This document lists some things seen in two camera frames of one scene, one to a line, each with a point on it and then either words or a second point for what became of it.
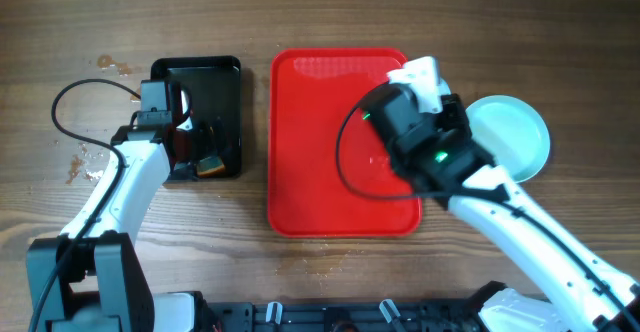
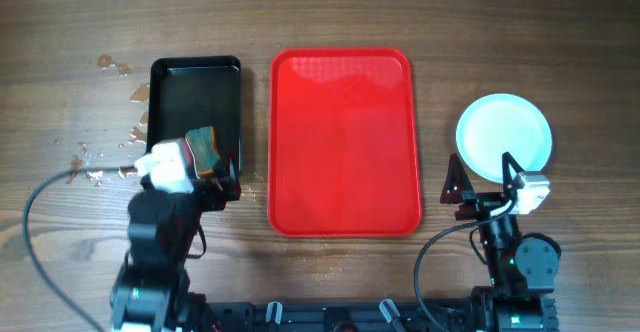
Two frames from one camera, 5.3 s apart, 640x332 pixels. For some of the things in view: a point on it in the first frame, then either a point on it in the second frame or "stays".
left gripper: (206, 146) -> (216, 196)
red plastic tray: (308, 195) stays
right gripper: (448, 116) -> (479, 202)
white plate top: (512, 131) stays
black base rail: (438, 316) stays
